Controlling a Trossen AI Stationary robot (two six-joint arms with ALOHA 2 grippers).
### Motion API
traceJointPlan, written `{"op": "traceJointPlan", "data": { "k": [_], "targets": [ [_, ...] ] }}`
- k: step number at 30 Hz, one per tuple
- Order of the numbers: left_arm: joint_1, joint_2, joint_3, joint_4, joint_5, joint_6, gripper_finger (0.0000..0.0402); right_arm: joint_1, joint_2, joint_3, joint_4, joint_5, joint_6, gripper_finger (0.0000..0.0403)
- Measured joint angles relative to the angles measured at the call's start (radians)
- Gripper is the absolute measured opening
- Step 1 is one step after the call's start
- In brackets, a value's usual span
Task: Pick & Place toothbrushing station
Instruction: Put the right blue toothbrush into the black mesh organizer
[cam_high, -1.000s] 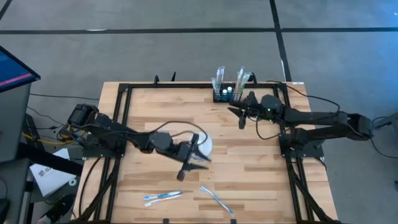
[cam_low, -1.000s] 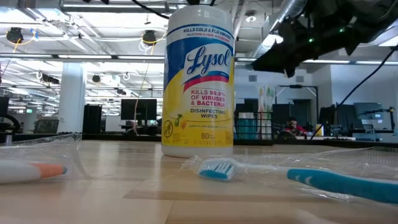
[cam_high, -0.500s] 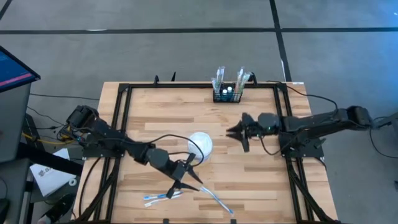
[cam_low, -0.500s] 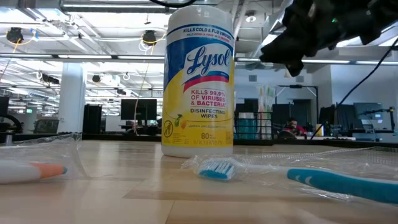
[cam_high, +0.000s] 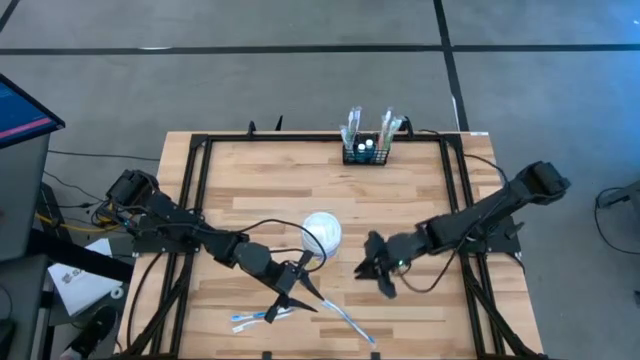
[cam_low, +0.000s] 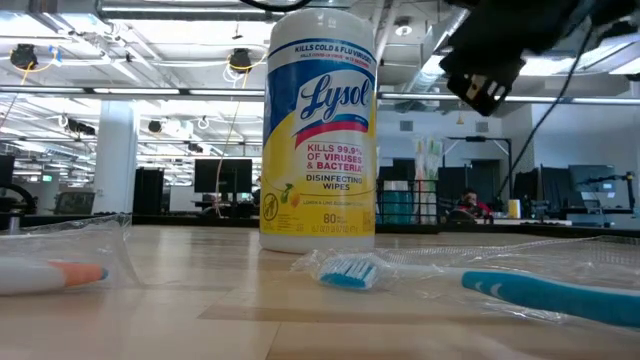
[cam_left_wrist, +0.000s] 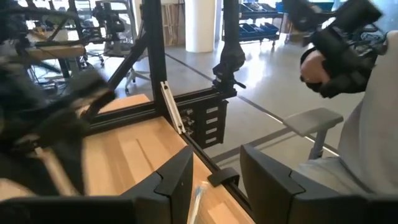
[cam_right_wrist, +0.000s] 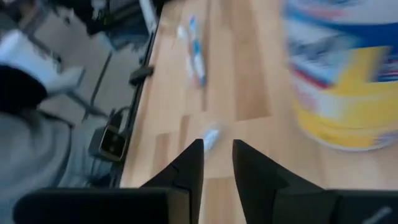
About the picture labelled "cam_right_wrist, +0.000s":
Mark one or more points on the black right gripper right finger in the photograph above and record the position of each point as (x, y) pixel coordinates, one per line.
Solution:
(258, 180)

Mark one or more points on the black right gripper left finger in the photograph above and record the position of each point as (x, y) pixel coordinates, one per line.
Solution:
(186, 174)

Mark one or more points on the blue white toothbrush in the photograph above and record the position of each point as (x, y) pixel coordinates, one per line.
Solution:
(199, 67)
(211, 138)

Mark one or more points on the Lysol disinfecting wipes canister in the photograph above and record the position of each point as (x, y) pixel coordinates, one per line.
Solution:
(342, 93)

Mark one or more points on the black box device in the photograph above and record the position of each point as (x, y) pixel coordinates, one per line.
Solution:
(112, 143)

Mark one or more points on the person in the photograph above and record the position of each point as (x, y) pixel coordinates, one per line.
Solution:
(31, 155)

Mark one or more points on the white chair metal legs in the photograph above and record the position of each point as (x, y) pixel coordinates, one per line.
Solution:
(28, 53)

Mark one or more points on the black aluminium table frame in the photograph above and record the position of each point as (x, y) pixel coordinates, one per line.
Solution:
(138, 99)

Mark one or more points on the black frame bracket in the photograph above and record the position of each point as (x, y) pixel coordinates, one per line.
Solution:
(141, 74)

